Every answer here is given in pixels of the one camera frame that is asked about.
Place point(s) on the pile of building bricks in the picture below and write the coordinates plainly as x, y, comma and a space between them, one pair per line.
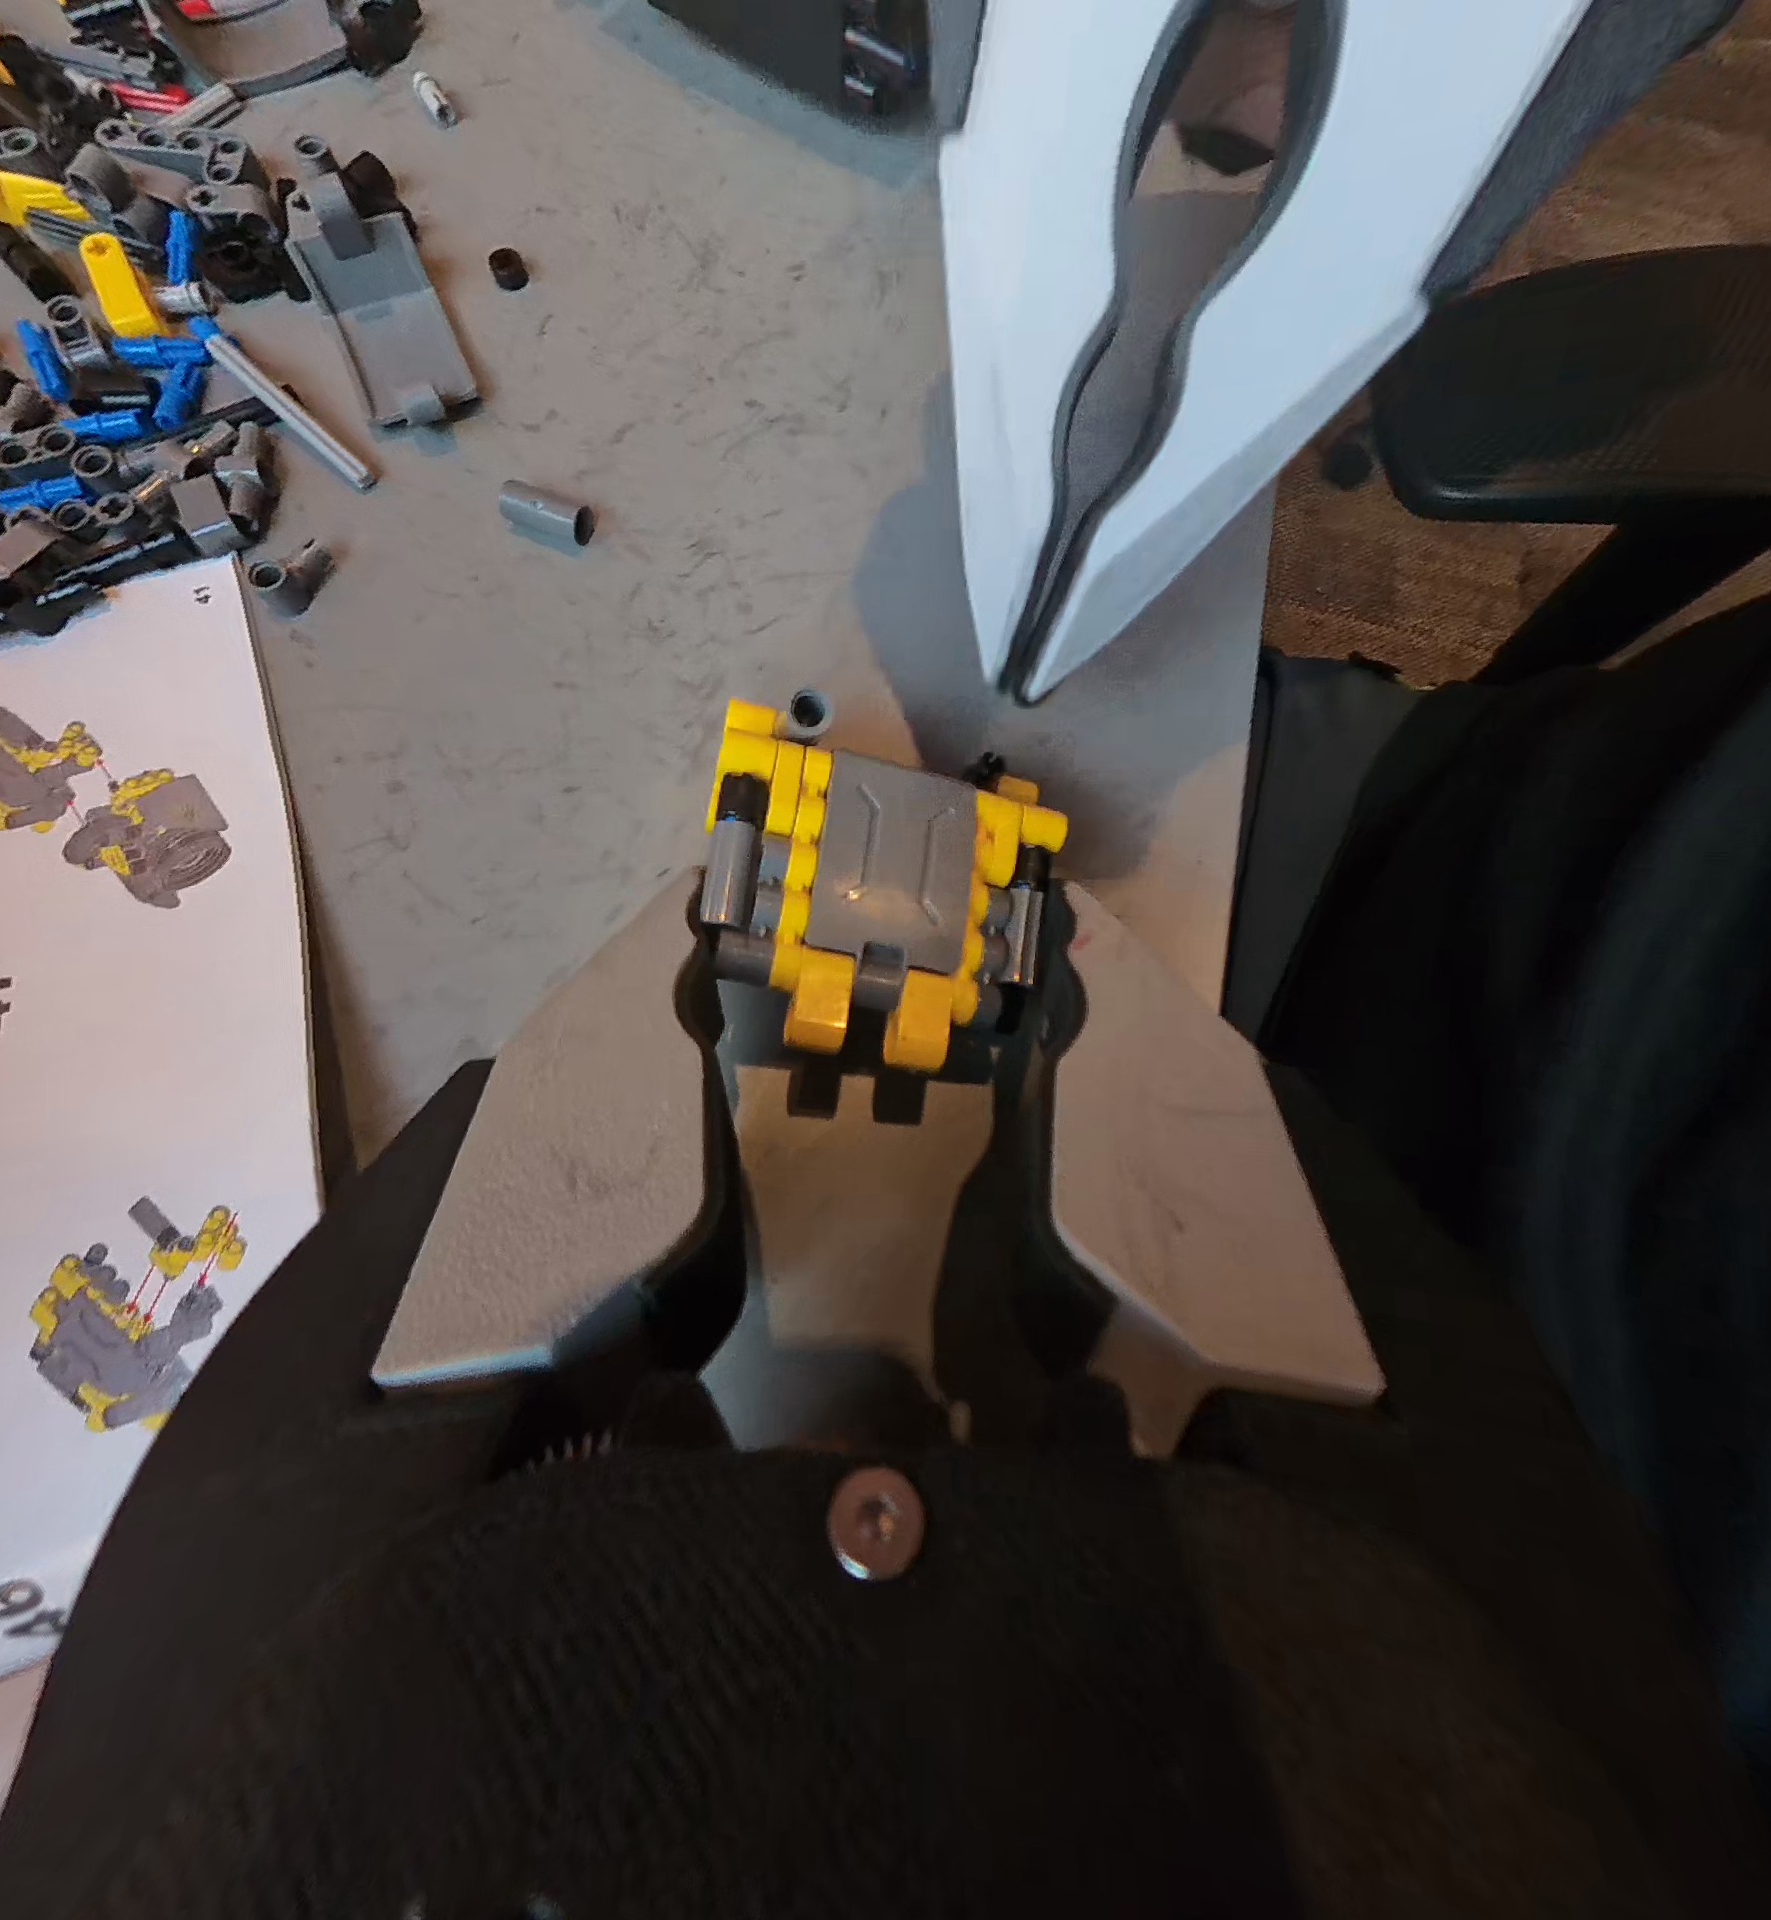
75, 374

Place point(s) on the black office chair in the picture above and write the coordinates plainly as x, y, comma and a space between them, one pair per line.
1650, 390

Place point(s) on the grey curved panel piece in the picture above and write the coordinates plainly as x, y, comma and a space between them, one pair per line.
391, 315

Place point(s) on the small black bushing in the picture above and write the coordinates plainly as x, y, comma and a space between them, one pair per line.
509, 268

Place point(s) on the yellow black brick vehicle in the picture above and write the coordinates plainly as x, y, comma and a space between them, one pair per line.
826, 61

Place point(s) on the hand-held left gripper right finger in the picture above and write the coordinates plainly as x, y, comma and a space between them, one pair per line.
1200, 1200

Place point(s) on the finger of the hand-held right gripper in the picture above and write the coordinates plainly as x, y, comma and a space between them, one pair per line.
1020, 301
1320, 301

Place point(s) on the small yellow grey brick assembly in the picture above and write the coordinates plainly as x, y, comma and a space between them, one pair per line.
886, 871

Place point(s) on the small grey tube brick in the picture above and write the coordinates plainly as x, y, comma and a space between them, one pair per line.
541, 513

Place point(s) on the small grey connector brick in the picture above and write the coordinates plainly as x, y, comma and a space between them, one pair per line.
285, 579

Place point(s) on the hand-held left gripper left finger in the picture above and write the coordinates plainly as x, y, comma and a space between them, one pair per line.
571, 1200

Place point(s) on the small white pin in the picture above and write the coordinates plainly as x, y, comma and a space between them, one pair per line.
435, 99

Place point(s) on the open instruction booklet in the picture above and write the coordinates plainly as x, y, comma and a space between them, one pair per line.
75, 1125

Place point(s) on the grey desk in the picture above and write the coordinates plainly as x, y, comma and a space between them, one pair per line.
601, 374

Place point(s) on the person's dark sweater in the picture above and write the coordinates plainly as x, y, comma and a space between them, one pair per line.
1576, 1125

